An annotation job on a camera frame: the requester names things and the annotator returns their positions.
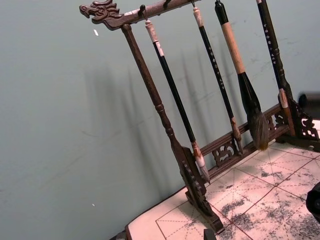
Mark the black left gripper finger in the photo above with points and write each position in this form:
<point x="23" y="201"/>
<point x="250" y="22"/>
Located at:
<point x="209" y="235"/>

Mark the ink-stained grid practice mat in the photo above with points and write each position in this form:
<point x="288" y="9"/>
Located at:
<point x="250" y="200"/>

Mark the black round object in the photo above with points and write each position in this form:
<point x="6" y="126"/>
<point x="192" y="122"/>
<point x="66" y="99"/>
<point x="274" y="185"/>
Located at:
<point x="314" y="197"/>

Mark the black brush with white cap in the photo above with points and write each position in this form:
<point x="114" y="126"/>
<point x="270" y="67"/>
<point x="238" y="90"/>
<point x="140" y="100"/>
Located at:
<point x="172" y="85"/>

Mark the dark blurred bar with knob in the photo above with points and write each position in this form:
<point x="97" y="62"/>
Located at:
<point x="311" y="98"/>

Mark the dark carved wooden brush rack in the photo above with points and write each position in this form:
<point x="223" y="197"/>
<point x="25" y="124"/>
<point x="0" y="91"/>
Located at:
<point x="145" y="75"/>

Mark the thin black brush, white characters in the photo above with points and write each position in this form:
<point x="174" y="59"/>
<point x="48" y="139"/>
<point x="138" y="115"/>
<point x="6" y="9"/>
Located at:
<point x="215" y="60"/>

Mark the black brush with pale ferrule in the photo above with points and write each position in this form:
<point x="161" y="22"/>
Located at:
<point x="270" y="42"/>

